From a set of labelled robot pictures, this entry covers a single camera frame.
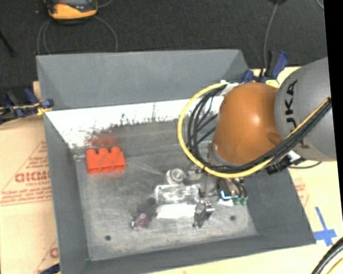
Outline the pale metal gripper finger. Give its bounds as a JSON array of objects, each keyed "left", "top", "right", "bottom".
[
  {"left": 203, "top": 199, "right": 217, "bottom": 215},
  {"left": 190, "top": 202, "right": 208, "bottom": 229}
]

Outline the clear glass cup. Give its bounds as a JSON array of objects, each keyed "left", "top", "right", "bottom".
[{"left": 165, "top": 167, "right": 185, "bottom": 186}]

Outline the small purple toy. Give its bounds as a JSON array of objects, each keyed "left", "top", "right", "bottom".
[{"left": 129, "top": 210, "right": 153, "bottom": 231}]

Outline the red toy building brick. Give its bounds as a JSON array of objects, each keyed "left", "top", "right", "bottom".
[{"left": 84, "top": 145, "right": 127, "bottom": 175}]

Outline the grey metal bin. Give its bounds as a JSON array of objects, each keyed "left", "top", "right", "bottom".
[{"left": 35, "top": 32, "right": 318, "bottom": 274}]

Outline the brown cardboard board, red print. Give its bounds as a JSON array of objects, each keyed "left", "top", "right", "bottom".
[{"left": 0, "top": 104, "right": 62, "bottom": 274}]

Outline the black cylinder on white bracket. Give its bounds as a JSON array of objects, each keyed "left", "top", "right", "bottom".
[{"left": 263, "top": 150, "right": 301, "bottom": 176}]

